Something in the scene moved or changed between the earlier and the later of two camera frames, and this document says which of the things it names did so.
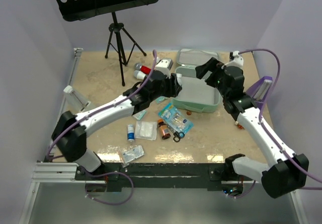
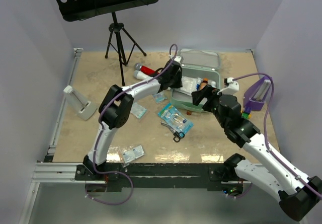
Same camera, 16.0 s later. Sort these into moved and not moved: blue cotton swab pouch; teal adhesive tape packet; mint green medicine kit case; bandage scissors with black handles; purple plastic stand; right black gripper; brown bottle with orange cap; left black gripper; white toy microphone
Moved: left black gripper; right black gripper; brown bottle with orange cap
Not moved: blue cotton swab pouch; purple plastic stand; bandage scissors with black handles; teal adhesive tape packet; white toy microphone; mint green medicine kit case
